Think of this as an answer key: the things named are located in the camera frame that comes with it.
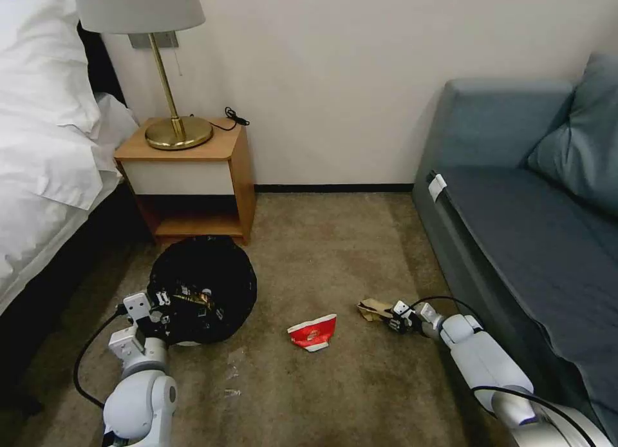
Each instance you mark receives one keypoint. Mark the black baseboard strip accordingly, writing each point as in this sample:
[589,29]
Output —
[333,188]

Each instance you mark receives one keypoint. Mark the white pillow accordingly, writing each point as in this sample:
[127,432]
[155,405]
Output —
[38,55]

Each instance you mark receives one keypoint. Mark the dark bed base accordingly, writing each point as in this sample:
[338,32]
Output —
[72,283]

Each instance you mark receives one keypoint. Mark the clear plastic wrapper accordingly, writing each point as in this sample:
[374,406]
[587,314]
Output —
[233,393]

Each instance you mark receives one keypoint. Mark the silver wall plate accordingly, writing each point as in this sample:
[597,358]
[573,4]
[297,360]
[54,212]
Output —
[140,41]

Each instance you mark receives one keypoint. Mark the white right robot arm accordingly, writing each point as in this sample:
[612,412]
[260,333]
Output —
[483,355]

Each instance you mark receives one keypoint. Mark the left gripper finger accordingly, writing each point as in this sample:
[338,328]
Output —
[163,299]
[166,320]

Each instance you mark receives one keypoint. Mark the wooden nightstand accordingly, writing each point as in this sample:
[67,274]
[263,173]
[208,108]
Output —
[183,176]

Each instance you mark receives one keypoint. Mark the black headboard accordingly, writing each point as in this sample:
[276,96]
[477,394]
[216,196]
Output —
[104,70]

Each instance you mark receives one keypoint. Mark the blue-grey sofa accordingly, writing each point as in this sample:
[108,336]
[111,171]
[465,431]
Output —
[507,234]

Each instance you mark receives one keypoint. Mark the white duvet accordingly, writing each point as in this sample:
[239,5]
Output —
[38,186]

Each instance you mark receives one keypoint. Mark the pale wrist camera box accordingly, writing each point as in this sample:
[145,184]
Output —
[400,306]

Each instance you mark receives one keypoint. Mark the black bagged trash bin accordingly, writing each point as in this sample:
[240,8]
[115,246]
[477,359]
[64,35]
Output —
[203,263]

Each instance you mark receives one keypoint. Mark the blue-grey cushion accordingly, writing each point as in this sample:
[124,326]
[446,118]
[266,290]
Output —
[579,142]

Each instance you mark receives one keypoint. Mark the crushed red paper cup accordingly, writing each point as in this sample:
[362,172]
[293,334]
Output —
[314,333]

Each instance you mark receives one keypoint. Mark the brass lamp with grey shade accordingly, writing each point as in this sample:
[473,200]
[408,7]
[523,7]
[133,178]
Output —
[178,134]

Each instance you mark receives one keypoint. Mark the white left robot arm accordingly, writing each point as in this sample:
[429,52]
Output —
[140,403]

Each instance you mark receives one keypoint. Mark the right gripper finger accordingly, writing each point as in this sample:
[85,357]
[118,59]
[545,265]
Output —
[387,327]
[389,312]

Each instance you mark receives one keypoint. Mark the gold snack wrapper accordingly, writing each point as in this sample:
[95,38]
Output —
[193,298]

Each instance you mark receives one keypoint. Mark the white sofa tag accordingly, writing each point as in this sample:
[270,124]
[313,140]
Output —
[438,186]

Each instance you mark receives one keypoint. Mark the brown paper trash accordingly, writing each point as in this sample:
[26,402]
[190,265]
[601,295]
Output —
[369,309]

